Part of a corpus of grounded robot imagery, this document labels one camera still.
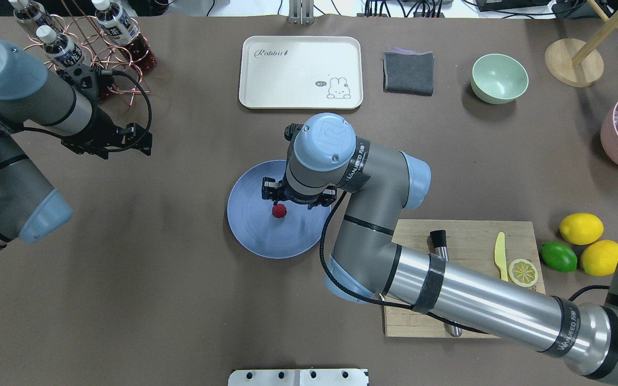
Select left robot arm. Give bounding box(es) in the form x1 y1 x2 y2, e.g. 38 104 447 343
0 41 153 251

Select green lime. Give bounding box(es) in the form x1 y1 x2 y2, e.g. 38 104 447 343
540 242 577 273

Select steel muddler black tip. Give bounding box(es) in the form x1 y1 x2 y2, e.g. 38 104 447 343
430 229 462 338

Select wooden cup stand base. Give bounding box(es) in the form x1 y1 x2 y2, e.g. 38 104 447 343
545 38 604 87

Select red strawberry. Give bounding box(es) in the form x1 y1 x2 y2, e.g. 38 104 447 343
271 203 288 218

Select blue plate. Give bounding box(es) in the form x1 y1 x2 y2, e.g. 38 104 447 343
226 160 331 259

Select drink bottle white cap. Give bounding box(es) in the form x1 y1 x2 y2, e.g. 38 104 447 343
36 25 86 71

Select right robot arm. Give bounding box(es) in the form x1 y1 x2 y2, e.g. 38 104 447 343
262 113 618 384

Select grey folded cloth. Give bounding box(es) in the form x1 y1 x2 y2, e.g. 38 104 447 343
382 47 435 96

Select copper wire bottle rack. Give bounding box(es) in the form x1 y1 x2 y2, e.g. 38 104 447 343
24 14 151 108

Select cream rabbit tray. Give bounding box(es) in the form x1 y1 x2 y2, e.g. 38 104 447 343
238 36 364 110

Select yellow plastic knife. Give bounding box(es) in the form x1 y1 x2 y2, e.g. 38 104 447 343
494 232 509 281

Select wooden cutting board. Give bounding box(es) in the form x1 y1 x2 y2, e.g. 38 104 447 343
382 219 545 339

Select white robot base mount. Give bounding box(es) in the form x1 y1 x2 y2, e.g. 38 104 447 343
228 368 370 385

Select yellow lemon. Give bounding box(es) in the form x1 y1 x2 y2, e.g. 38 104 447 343
580 240 618 277
559 212 604 245

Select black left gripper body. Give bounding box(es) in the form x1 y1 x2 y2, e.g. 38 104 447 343
61 123 152 160

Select mint green bowl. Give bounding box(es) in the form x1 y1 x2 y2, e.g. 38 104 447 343
470 53 529 105

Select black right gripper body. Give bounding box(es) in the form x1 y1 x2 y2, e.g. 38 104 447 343
273 179 336 209

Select lemon half upper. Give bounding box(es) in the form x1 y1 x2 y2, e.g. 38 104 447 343
507 259 539 288

